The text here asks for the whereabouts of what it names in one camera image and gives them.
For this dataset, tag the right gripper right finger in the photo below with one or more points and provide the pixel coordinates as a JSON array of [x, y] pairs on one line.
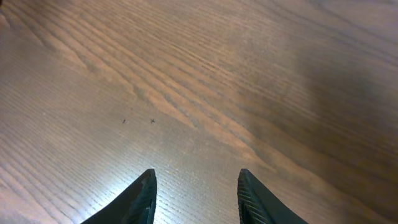
[[258, 205]]

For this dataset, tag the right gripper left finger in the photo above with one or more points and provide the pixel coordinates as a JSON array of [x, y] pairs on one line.
[[135, 205]]

